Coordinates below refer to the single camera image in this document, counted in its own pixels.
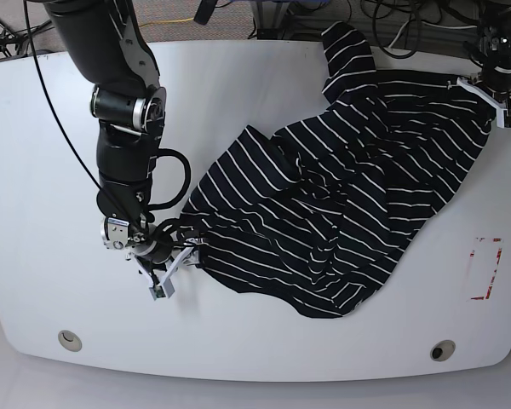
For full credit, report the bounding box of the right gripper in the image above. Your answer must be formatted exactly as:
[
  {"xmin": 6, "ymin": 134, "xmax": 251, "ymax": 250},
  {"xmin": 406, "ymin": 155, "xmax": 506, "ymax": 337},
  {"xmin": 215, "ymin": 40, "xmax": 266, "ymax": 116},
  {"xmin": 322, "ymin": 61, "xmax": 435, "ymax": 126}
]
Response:
[{"xmin": 100, "ymin": 216, "xmax": 207, "ymax": 268}]

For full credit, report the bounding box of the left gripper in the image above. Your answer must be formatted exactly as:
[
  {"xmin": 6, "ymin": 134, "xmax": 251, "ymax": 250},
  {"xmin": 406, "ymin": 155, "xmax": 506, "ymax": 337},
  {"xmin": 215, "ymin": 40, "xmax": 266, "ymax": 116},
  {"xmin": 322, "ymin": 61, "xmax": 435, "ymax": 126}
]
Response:
[{"xmin": 463, "ymin": 16, "xmax": 511, "ymax": 96}]

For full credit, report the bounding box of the navy white striped T-shirt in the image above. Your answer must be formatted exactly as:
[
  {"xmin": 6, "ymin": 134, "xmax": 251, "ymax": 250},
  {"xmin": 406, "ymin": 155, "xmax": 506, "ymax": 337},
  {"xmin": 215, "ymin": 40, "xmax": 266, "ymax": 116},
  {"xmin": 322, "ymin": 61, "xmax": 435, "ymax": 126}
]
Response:
[{"xmin": 181, "ymin": 22, "xmax": 495, "ymax": 319}]

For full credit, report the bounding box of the left table cable grommet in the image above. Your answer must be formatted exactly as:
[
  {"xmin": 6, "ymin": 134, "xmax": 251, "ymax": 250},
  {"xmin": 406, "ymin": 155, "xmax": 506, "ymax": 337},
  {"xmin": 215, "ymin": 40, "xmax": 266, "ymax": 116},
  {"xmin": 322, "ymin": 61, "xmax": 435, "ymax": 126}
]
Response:
[{"xmin": 58, "ymin": 330, "xmax": 83, "ymax": 353}]

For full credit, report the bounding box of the yellow cable on floor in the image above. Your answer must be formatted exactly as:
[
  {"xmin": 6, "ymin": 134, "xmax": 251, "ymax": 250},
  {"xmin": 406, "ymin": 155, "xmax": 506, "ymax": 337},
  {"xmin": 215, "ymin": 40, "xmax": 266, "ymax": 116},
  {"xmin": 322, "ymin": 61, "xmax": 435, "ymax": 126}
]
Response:
[{"xmin": 138, "ymin": 16, "xmax": 196, "ymax": 30}]

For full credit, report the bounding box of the table cable grommet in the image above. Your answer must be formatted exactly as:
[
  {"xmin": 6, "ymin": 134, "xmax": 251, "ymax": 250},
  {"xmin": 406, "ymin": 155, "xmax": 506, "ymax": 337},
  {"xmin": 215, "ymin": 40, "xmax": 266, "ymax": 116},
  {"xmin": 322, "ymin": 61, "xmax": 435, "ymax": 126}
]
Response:
[
  {"xmin": 58, "ymin": 330, "xmax": 83, "ymax": 353},
  {"xmin": 430, "ymin": 340, "xmax": 456, "ymax": 362}
]

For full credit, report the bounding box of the right table cable grommet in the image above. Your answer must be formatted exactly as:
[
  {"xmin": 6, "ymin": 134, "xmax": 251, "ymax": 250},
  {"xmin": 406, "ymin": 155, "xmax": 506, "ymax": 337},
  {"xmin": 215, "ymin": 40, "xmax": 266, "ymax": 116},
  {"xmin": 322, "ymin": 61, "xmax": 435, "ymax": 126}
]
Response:
[{"xmin": 430, "ymin": 340, "xmax": 456, "ymax": 362}]

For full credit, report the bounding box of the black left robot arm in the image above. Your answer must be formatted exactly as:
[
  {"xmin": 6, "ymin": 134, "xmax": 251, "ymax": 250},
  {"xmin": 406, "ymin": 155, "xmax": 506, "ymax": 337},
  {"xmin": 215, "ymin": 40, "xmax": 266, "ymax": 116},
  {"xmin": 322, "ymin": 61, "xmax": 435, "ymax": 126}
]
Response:
[{"xmin": 178, "ymin": 3, "xmax": 511, "ymax": 253}]

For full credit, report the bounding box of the red tape rectangle marking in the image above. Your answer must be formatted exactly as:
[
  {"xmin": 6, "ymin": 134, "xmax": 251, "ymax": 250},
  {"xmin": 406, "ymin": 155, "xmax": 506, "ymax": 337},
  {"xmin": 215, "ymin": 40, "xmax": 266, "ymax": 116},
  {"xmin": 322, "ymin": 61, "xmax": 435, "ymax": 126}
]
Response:
[{"xmin": 465, "ymin": 237, "xmax": 503, "ymax": 301}]

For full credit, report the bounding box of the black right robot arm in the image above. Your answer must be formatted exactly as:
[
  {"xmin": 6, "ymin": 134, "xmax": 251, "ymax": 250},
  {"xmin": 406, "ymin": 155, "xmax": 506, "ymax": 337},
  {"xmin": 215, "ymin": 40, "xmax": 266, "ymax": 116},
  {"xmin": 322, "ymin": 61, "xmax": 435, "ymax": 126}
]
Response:
[{"xmin": 43, "ymin": 1, "xmax": 192, "ymax": 268}]

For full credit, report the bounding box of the black tripod stand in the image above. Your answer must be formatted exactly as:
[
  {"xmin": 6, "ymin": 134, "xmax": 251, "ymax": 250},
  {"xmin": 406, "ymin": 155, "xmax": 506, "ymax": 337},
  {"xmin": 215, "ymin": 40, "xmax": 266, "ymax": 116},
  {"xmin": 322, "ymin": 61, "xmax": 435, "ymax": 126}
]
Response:
[{"xmin": 0, "ymin": 0, "xmax": 56, "ymax": 60}]

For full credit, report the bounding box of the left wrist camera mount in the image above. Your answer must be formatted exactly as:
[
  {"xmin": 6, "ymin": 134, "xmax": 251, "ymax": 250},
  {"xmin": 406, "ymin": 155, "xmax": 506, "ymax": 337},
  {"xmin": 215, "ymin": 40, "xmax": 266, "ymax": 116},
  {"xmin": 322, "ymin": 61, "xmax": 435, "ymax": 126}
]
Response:
[{"xmin": 456, "ymin": 78, "xmax": 511, "ymax": 129}]

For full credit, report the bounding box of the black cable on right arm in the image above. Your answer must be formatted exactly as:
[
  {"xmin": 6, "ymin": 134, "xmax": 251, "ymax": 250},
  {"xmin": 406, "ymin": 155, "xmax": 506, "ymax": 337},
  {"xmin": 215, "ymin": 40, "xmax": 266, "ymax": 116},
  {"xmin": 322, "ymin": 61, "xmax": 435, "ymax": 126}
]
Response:
[{"xmin": 23, "ymin": 0, "xmax": 192, "ymax": 233}]

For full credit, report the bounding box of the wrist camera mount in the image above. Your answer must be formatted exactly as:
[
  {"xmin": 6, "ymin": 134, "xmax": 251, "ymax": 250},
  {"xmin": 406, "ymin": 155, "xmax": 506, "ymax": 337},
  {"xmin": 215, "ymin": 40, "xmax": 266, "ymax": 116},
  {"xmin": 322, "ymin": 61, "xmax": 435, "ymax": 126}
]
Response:
[
  {"xmin": 456, "ymin": 78, "xmax": 511, "ymax": 129},
  {"xmin": 133, "ymin": 247, "xmax": 197, "ymax": 300}
]

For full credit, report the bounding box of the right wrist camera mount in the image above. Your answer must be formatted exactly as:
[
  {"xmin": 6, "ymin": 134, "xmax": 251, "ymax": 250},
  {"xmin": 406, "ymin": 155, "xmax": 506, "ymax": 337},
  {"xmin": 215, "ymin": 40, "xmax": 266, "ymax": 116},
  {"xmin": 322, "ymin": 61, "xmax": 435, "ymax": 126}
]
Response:
[{"xmin": 133, "ymin": 247, "xmax": 197, "ymax": 300}]

